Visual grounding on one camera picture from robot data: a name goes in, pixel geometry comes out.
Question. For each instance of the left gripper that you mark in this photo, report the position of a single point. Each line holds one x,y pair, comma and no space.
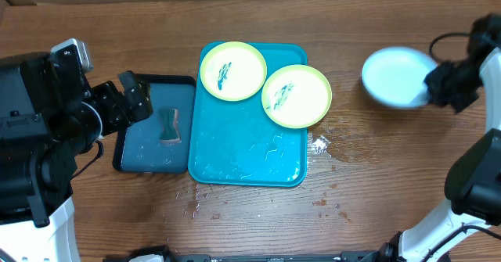
108,95

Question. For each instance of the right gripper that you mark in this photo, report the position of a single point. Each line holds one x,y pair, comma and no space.
432,83

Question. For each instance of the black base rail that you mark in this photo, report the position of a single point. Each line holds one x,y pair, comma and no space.
164,254

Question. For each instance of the light blue plate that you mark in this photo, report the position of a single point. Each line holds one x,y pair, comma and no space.
394,77

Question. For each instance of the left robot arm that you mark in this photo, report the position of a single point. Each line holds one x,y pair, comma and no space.
49,116

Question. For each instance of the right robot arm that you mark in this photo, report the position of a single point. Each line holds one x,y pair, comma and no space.
472,191

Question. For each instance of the orange green scrub sponge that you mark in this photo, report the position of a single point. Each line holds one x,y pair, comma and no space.
169,123

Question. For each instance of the black plastic tray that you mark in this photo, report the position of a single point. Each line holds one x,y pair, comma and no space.
138,149

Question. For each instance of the yellow-green plate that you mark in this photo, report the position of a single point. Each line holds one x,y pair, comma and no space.
233,71
296,96

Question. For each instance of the teal plastic tray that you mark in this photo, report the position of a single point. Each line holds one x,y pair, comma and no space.
236,143

